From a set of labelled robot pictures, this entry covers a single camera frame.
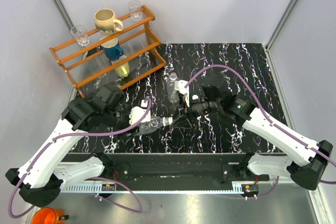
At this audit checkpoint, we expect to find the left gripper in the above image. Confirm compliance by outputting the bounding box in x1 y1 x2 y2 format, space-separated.
102 104 141 139

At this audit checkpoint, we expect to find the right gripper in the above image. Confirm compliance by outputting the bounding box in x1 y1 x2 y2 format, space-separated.
170 93 221 129

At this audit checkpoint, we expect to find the clear plastic bottle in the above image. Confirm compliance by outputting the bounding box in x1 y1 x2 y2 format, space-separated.
139 116 164 134
166 72 179 104

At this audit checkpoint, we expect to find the white bottle cap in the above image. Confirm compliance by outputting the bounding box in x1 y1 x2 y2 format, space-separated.
192 94 198 102
162 117 173 126

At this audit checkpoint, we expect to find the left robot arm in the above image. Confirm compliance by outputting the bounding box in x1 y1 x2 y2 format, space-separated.
5 84 131 207

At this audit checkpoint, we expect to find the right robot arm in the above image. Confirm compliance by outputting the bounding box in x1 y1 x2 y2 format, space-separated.
166 73 333 190

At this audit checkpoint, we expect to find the yellow ceramic mug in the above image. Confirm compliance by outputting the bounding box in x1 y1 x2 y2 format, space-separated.
111 55 130 78

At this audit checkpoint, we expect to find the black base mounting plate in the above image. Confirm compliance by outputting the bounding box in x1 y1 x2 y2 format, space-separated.
72 152 271 185

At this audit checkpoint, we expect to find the orange wooden shelf rack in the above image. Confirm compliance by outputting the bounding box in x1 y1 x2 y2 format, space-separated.
49 5 166 97

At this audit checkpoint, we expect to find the blue ceramic mug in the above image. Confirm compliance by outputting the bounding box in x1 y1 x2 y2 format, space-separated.
101 38 124 61

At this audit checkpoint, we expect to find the clear drinking glass left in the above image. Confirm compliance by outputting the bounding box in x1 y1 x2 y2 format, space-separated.
70 25 90 47

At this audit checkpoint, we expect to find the clear drinking glass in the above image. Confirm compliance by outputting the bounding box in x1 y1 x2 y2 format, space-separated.
128 1 142 22
70 25 90 47

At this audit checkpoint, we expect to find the beige ceramic mug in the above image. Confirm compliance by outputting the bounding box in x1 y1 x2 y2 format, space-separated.
94 9 124 35

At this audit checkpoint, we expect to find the clear drinking glass right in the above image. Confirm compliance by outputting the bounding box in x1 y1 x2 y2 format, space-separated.
128 1 142 22

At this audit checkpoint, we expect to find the orange cup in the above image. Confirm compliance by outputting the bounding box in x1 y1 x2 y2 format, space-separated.
30 207 69 224

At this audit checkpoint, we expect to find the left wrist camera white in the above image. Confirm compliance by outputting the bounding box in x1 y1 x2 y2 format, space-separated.
129 99 152 125

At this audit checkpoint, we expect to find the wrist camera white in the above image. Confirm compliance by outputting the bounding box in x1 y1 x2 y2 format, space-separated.
174 80 190 106
129 99 152 125

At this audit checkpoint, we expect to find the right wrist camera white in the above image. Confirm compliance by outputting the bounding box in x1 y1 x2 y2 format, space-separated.
174 80 190 106

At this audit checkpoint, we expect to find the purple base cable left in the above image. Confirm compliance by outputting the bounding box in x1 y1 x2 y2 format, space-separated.
96 176 144 213

